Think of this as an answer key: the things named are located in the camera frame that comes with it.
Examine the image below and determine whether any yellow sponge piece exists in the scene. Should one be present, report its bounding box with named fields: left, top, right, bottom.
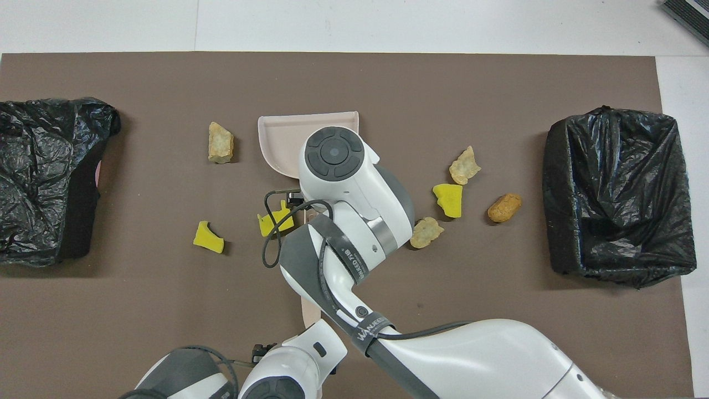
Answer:
left=193, top=221, right=225, bottom=254
left=432, top=183, right=464, bottom=219
left=257, top=199, right=295, bottom=237

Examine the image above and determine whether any beige plastic dustpan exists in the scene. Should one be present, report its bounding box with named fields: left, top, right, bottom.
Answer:
left=258, top=111, right=359, bottom=218

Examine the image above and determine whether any beige hand brush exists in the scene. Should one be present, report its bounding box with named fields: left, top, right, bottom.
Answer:
left=301, top=293, right=323, bottom=329

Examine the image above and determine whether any beige rock chunk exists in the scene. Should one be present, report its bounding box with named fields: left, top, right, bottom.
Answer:
left=449, top=145, right=481, bottom=186
left=208, top=121, right=235, bottom=165
left=409, top=217, right=445, bottom=249

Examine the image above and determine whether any orange brown bread nugget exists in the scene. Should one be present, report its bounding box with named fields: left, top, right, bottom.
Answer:
left=487, top=193, right=522, bottom=223

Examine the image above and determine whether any pink bin covered black bag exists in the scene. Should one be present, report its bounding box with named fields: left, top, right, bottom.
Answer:
left=0, top=98, right=121, bottom=268

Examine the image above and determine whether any open black bag lined bin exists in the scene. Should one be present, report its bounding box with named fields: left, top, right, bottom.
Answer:
left=542, top=105, right=697, bottom=290

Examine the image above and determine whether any brown table mat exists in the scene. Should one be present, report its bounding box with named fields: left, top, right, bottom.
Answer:
left=0, top=53, right=696, bottom=399

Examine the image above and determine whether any dark ribbed panel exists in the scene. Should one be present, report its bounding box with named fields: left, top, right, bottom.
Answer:
left=660, top=0, right=709, bottom=48

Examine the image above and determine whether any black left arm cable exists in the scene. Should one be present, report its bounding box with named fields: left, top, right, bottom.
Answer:
left=119, top=345, right=256, bottom=399

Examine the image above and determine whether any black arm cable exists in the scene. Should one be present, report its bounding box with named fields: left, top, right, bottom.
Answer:
left=119, top=345, right=256, bottom=399
left=261, top=190, right=472, bottom=340

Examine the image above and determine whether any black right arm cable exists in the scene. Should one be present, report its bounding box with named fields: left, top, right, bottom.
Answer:
left=261, top=190, right=472, bottom=340

